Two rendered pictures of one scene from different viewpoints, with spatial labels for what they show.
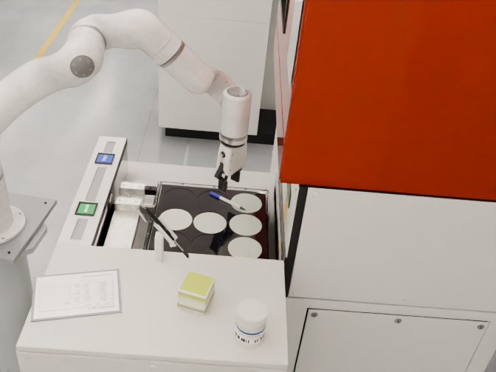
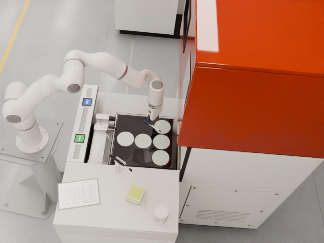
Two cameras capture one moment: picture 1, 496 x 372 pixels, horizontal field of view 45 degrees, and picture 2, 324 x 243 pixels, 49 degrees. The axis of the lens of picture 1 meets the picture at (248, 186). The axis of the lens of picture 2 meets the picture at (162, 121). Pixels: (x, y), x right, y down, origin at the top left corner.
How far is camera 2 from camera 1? 0.70 m
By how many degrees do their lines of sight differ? 19
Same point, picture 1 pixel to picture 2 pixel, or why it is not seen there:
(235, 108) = (155, 94)
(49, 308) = (66, 202)
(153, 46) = (111, 73)
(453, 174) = (265, 146)
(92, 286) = (85, 188)
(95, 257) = (86, 170)
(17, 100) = (40, 97)
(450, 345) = (261, 198)
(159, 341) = (118, 220)
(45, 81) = (54, 89)
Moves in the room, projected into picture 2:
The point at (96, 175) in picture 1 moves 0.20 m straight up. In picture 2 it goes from (83, 113) to (79, 92)
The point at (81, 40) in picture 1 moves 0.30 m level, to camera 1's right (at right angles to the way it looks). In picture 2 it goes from (72, 74) to (137, 82)
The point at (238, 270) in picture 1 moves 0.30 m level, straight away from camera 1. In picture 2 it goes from (156, 177) to (162, 131)
